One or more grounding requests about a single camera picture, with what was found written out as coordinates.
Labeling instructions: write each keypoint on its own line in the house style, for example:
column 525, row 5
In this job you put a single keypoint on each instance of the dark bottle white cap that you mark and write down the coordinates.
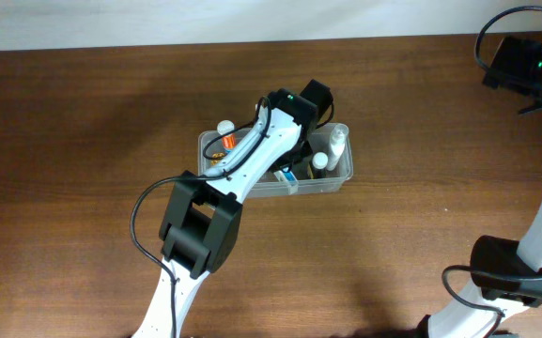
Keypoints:
column 317, row 166

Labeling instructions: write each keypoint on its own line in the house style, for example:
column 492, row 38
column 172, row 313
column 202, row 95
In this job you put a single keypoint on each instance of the small gold-lidded jar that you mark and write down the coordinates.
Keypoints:
column 216, row 158

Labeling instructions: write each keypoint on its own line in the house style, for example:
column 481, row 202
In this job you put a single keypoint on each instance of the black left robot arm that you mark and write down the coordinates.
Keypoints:
column 202, row 219

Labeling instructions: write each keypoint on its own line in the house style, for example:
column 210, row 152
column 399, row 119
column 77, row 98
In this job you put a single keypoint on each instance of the orange effervescent tablet tube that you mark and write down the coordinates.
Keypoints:
column 226, row 129

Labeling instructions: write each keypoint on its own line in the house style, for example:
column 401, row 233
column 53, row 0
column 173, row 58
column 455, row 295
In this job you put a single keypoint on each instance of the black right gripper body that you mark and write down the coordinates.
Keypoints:
column 534, row 106

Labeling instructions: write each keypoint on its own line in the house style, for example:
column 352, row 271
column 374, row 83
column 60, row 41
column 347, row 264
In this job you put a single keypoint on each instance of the white Panadol box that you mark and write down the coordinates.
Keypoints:
column 287, row 180

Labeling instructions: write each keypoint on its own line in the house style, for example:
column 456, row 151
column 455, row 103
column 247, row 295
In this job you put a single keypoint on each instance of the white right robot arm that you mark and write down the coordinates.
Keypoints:
column 505, row 275

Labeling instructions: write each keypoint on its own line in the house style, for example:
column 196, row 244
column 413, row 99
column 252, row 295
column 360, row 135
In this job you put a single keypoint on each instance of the clear plastic container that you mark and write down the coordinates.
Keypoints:
column 269, row 185

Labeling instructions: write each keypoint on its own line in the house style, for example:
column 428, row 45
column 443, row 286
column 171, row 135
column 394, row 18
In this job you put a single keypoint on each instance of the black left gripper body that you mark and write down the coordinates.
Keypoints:
column 294, row 161

